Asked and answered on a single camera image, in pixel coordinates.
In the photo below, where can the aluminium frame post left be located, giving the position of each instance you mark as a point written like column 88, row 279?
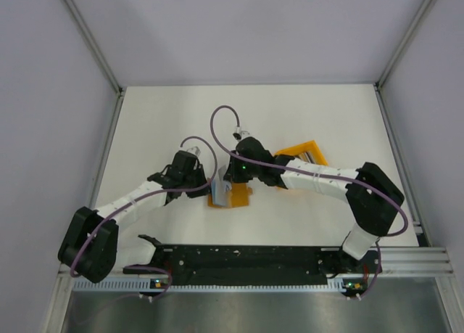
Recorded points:
column 92, row 45

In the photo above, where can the metal sheet front panel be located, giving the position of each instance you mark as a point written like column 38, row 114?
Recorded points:
column 392, row 306

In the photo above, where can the grey slotted cable duct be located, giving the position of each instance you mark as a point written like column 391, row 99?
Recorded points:
column 155, row 285

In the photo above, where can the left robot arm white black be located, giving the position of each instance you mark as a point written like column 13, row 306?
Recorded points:
column 99, row 241

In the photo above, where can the aluminium frame post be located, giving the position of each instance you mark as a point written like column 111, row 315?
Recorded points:
column 92, row 45
column 407, row 38

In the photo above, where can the aluminium frame post right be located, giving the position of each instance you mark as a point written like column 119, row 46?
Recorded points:
column 407, row 38

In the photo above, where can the credit cards in bin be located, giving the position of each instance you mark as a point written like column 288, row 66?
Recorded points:
column 309, row 157

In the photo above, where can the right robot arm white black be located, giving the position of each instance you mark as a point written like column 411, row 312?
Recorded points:
column 375, row 201

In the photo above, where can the credit card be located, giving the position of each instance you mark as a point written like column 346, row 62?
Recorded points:
column 221, row 189

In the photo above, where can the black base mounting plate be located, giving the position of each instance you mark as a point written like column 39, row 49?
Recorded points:
column 241, row 277

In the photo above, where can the yellow leather card holder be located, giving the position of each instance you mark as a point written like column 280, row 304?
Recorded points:
column 238, row 196

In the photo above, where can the yellow plastic bin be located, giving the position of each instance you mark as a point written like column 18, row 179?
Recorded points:
column 308, row 151

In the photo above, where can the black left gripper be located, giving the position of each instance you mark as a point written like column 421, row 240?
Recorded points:
column 199, row 170

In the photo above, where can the aluminium frame rail front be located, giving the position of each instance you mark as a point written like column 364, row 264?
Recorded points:
column 183, row 258

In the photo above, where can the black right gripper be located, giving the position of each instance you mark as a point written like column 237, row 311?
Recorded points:
column 232, row 174

